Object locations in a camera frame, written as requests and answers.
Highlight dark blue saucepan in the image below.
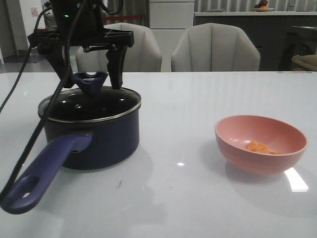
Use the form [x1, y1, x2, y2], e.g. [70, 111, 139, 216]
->
[0, 86, 142, 215]

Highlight beige cushioned seat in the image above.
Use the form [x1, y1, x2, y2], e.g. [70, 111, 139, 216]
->
[292, 54, 317, 72]

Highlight left grey chair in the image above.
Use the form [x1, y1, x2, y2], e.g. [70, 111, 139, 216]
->
[75, 23, 162, 72]

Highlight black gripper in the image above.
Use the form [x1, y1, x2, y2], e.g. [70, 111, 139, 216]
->
[28, 0, 134, 90]

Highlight dark counter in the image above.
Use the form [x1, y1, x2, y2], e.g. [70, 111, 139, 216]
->
[194, 11, 317, 71]

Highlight white cabinet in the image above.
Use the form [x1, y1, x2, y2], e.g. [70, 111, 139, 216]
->
[149, 0, 195, 29]

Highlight orange ham slices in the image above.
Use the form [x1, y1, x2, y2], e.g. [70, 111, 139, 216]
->
[246, 140, 282, 155]

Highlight grey chair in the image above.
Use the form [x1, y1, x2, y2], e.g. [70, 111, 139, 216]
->
[75, 23, 162, 72]
[171, 23, 261, 72]

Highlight glass lid blue knob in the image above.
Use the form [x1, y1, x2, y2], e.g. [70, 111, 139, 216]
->
[38, 70, 142, 123]

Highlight right grey chair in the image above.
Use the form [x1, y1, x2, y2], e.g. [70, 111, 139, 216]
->
[171, 23, 261, 72]

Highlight pink bowl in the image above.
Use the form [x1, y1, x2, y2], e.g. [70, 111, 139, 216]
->
[214, 115, 308, 175]

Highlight fruit plate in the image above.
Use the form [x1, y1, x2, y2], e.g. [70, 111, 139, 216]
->
[253, 0, 274, 12]

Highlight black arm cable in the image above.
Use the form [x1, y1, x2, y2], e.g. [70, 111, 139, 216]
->
[0, 0, 90, 199]

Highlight red barrier tape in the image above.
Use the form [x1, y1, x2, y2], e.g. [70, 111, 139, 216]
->
[102, 15, 143, 20]

